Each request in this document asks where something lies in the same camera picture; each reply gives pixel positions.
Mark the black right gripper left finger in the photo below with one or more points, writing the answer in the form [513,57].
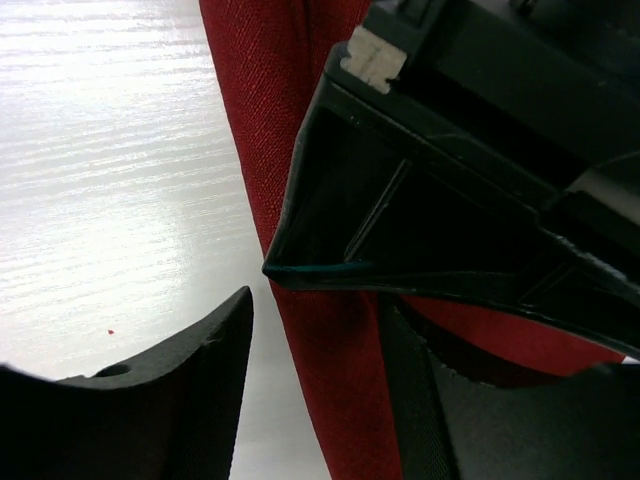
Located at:
[170,412]

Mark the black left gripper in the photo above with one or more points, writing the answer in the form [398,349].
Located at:
[566,70]

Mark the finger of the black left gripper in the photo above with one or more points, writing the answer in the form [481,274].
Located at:
[387,195]

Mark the dark red cloth napkin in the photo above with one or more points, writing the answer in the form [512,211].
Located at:
[268,57]

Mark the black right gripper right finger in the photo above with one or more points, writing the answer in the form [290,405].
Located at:
[462,413]

